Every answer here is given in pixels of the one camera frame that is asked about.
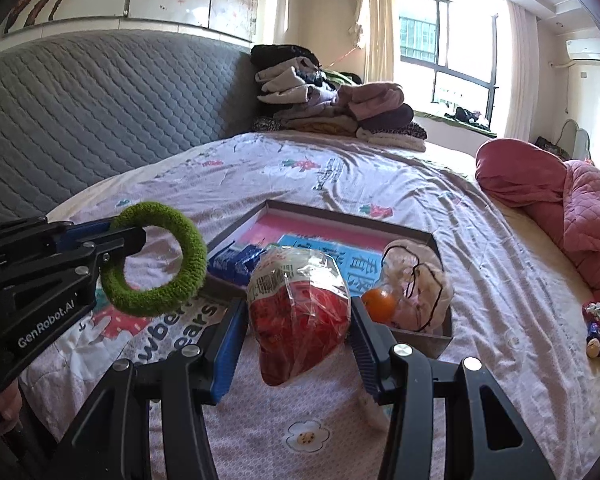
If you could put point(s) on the walnut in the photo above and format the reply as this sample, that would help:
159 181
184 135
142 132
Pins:
595 347

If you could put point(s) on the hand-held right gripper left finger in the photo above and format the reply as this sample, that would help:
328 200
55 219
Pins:
227 350

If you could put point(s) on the cream curtain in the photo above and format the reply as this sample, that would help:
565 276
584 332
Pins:
380 25
517 75

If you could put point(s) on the pink quilted duvet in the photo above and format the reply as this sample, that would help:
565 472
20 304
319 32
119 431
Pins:
580 200

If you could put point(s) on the window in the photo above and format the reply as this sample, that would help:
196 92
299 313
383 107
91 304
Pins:
455 60

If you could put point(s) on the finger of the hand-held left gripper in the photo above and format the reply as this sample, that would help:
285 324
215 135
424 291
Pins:
122 245
92 232

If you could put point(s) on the blue snack packet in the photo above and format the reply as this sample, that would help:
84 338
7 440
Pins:
235 262

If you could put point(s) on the dark clothes on windowsill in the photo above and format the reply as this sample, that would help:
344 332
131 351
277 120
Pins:
467 115

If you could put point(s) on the white air conditioner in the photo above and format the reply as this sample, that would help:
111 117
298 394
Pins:
587 50

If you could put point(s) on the shallow cardboard box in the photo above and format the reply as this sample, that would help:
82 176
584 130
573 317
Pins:
420 345

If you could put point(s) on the orange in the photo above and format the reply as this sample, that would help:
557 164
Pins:
379 306

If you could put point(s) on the white chair back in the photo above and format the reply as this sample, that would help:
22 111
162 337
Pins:
577 140

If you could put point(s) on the pink book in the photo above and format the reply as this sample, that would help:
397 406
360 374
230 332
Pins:
300 227

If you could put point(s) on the cream bed sheet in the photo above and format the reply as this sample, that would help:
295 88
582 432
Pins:
535 245

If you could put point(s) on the pile of folded clothes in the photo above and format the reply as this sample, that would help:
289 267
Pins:
340 110

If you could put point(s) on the small blue candy packet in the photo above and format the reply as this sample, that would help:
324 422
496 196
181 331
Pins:
596 331

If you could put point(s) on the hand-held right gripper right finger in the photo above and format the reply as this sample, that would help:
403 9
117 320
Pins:
365 355

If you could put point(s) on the grey quilted headboard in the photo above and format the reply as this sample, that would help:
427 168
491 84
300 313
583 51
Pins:
105 110

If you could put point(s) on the person's left hand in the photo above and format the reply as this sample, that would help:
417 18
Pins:
7 405

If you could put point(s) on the red snack bag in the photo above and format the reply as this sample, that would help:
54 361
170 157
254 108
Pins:
300 320

